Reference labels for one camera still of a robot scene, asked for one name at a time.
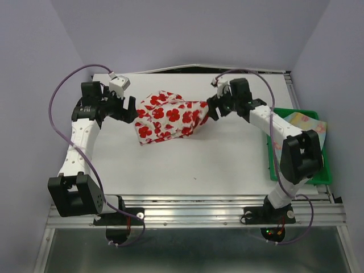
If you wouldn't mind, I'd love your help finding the red poppy print skirt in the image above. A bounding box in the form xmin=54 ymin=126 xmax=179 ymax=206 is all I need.
xmin=134 ymin=90 xmax=209 ymax=146

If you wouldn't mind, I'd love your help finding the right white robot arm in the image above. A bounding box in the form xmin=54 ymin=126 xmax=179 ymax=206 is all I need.
xmin=207 ymin=78 xmax=324 ymax=222

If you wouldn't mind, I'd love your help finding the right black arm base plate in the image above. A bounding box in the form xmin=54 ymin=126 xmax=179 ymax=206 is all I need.
xmin=240 ymin=206 xmax=296 ymax=226

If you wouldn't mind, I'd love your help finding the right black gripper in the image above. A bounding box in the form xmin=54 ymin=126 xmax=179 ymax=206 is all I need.
xmin=205 ymin=84 xmax=239 ymax=120

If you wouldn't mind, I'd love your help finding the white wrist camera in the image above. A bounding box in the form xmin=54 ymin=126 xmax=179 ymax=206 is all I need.
xmin=109 ymin=72 xmax=130 ymax=99
xmin=211 ymin=78 xmax=230 ymax=98

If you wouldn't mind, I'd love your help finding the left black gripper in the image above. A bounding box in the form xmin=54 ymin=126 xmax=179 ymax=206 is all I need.
xmin=99 ymin=86 xmax=138 ymax=124

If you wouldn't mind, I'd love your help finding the pastel floral skirt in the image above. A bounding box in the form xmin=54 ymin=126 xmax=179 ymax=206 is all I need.
xmin=272 ymin=108 xmax=327 ymax=164

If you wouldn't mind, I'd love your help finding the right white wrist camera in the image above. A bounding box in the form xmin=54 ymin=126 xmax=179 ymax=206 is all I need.
xmin=211 ymin=78 xmax=230 ymax=98

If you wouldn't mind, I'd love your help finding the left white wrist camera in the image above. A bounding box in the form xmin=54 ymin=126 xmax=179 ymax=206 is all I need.
xmin=109 ymin=72 xmax=130 ymax=99

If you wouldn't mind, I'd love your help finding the aluminium rail frame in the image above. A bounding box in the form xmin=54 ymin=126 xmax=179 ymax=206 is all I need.
xmin=46 ymin=194 xmax=347 ymax=229

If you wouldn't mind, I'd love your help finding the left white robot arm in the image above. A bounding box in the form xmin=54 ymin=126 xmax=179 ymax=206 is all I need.
xmin=48 ymin=76 xmax=138 ymax=217

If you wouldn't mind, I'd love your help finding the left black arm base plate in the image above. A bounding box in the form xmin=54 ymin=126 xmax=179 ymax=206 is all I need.
xmin=93 ymin=207 xmax=145 ymax=226

